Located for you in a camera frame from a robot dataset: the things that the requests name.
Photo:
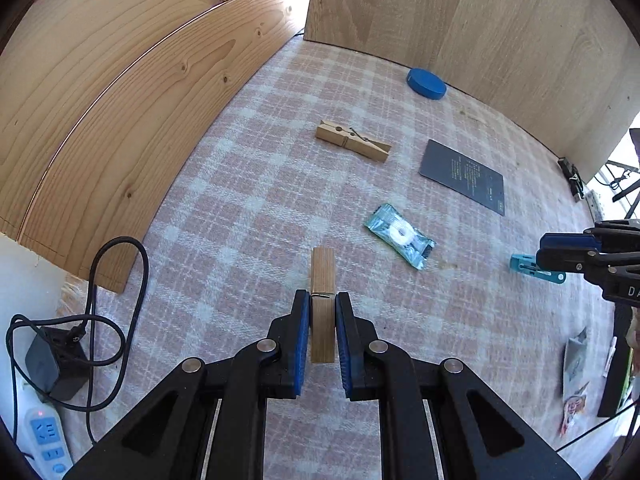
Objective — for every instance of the dark grey card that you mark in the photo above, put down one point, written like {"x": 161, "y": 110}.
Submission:
{"x": 462, "y": 177}

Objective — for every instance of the teal plastic clip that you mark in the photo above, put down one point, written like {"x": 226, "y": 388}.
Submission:
{"x": 522, "y": 264}

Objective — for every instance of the black tray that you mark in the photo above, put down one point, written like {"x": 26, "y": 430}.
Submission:
{"x": 612, "y": 390}

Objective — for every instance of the wooden clothespin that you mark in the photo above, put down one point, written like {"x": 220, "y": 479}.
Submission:
{"x": 322, "y": 280}
{"x": 350, "y": 139}

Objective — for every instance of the person's right hand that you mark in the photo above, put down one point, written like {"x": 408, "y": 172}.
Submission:
{"x": 634, "y": 330}

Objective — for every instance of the red white small packet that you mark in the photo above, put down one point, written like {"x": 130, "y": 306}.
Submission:
{"x": 572, "y": 410}

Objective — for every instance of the light oak board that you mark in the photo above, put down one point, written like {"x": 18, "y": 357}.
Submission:
{"x": 475, "y": 20}

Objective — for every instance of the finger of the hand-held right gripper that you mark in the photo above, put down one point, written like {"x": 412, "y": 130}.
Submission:
{"x": 615, "y": 235}
{"x": 555, "y": 255}

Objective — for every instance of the silver grey packet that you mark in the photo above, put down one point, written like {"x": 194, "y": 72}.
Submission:
{"x": 575, "y": 365}

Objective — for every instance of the white power strip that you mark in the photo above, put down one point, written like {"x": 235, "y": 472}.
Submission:
{"x": 42, "y": 435}

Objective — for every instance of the teal candy packet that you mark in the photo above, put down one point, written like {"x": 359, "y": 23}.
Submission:
{"x": 400, "y": 235}

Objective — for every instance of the pine wood panel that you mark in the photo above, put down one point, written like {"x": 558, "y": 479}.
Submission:
{"x": 125, "y": 85}

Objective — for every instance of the pink checked desktop cloth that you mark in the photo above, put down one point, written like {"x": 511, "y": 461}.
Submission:
{"x": 250, "y": 185}

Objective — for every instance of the black power adapter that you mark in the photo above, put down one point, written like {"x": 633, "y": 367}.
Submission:
{"x": 50, "y": 365}

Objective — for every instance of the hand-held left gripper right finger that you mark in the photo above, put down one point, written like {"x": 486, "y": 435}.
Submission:
{"x": 345, "y": 350}

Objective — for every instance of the blue round lid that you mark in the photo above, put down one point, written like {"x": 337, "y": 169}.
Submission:
{"x": 425, "y": 82}

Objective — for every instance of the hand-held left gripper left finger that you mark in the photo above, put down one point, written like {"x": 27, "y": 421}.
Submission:
{"x": 300, "y": 345}

